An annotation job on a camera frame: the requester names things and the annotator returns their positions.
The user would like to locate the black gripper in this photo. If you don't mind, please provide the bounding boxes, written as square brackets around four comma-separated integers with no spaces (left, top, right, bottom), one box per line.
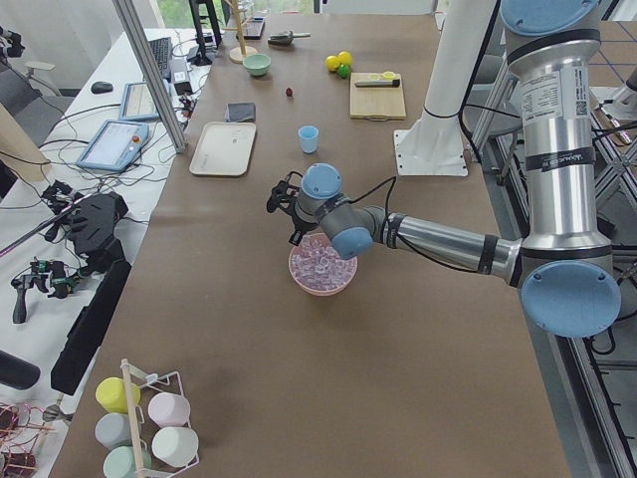
[266,171,319,245]

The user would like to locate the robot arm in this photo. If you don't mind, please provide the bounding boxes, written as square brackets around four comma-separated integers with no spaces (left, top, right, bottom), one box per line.
[267,1,621,338]

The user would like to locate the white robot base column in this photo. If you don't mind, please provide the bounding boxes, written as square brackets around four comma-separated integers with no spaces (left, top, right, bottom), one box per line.
[394,0,499,177]

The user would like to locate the pile of ice cubes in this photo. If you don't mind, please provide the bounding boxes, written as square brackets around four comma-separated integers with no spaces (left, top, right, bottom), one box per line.
[292,234,357,290]

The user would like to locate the light blue cup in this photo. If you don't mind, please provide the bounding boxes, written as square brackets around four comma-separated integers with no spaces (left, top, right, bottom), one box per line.
[298,124,319,154]

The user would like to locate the steel ice scoop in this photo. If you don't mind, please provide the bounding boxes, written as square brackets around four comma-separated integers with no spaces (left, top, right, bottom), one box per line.
[268,30,312,47]

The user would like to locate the pink cup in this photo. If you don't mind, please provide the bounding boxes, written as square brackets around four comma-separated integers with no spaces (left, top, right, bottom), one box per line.
[148,392,191,427]

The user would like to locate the yellow cup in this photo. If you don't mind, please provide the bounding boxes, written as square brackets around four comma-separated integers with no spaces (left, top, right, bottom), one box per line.
[95,377,127,414]

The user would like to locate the white cup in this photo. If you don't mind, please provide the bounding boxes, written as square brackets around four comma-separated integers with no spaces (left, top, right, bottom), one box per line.
[151,427,199,468]

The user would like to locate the grey cup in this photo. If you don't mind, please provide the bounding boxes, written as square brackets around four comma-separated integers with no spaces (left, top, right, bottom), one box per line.
[95,412,131,450]

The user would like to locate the mint cup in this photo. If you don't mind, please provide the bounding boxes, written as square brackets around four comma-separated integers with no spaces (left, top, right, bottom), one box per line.
[103,446,136,478]

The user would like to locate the pink bowl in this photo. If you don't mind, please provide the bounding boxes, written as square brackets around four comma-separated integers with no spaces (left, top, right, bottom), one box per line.
[288,232,360,298]

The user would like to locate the cream rabbit tray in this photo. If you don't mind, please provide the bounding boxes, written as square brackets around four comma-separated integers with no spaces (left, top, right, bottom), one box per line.
[189,121,257,177]

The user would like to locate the grey folded cloth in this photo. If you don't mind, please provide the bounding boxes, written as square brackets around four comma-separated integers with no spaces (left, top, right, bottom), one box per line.
[225,102,256,122]

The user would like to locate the wooden cutting board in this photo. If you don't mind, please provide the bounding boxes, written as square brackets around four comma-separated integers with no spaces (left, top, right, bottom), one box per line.
[349,72,407,120]

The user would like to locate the steel muddler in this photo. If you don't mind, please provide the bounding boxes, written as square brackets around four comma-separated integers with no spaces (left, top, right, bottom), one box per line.
[354,79,401,89]

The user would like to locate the green bowl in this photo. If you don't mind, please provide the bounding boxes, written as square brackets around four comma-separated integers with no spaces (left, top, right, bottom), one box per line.
[243,53,272,78]

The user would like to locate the green lime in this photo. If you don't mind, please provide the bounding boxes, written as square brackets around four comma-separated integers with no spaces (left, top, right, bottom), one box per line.
[336,65,351,79]

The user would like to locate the yellow lemon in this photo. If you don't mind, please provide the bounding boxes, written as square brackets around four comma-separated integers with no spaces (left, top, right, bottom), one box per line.
[324,55,340,73]
[337,51,353,66]

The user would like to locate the wooden mug tree stand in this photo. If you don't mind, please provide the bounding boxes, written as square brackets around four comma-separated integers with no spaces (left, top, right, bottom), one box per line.
[225,0,258,64]

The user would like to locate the teach pendant near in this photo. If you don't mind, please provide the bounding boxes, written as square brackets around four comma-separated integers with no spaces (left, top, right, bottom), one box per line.
[76,119,149,172]

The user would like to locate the teach pendant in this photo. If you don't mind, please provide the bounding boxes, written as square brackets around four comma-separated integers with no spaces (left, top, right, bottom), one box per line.
[118,82,160,121]
[76,119,149,172]

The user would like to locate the teach pendant far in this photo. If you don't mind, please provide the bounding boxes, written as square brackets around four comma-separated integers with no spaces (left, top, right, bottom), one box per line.
[118,82,160,121]

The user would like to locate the black tray far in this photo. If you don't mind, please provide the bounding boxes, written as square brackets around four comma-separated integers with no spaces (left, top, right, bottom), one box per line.
[226,17,266,41]

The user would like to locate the black keyboard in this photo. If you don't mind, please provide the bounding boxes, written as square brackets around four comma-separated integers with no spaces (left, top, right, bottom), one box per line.
[147,37,172,81]

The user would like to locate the black computer mouse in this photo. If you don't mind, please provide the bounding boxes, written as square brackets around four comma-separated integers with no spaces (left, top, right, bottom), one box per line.
[91,81,113,95]

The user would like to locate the black long box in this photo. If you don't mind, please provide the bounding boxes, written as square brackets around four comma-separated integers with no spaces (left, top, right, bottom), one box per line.
[50,260,131,395]

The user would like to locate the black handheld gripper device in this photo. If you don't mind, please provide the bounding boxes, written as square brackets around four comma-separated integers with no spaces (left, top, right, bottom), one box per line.
[10,258,82,325]

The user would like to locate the wooden rack dowel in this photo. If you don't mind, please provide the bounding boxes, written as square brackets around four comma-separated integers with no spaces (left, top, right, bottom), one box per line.
[120,358,149,478]

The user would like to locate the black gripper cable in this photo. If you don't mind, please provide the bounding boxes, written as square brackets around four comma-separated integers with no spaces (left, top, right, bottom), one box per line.
[342,175,479,273]

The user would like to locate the aluminium frame post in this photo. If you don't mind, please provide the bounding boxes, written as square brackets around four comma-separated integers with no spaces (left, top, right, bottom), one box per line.
[112,0,186,153]

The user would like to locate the white wire cup rack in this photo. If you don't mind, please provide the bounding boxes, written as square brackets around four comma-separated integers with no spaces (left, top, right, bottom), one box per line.
[120,358,199,477]

